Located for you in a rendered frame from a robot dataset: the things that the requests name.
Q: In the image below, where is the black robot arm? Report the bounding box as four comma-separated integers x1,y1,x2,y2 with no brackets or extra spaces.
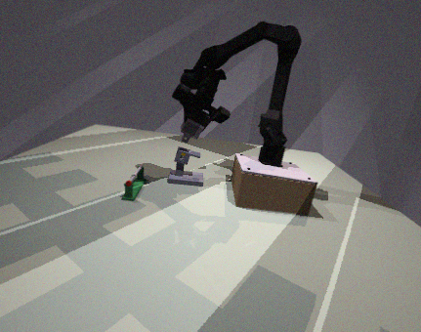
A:
180,21,302,167

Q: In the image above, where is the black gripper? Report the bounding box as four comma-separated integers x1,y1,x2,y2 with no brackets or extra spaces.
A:
172,81,231,131

